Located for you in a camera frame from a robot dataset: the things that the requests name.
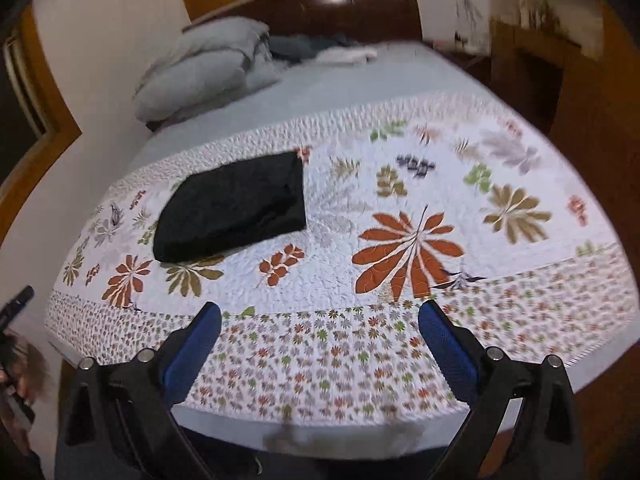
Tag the black pants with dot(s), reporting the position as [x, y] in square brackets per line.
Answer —
[235, 207]

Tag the floral quilted bedspread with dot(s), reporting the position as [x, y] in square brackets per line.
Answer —
[340, 280]

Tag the wooden framed balcony window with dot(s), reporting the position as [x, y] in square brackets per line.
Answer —
[30, 125]

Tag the bed with grey sheet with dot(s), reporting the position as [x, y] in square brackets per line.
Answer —
[350, 77]

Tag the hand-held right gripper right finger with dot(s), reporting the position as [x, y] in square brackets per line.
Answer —
[447, 352]

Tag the grey pillows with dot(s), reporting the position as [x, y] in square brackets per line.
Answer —
[205, 72]

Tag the dark wooden nightstand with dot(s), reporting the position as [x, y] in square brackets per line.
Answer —
[540, 75]

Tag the white cloth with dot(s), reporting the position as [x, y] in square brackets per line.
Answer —
[347, 55]

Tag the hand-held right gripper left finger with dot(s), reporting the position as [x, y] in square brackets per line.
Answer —
[192, 352]

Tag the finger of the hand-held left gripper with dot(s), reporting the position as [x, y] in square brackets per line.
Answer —
[16, 305]

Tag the dark wooden headboard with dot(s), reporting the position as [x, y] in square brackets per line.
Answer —
[325, 10]

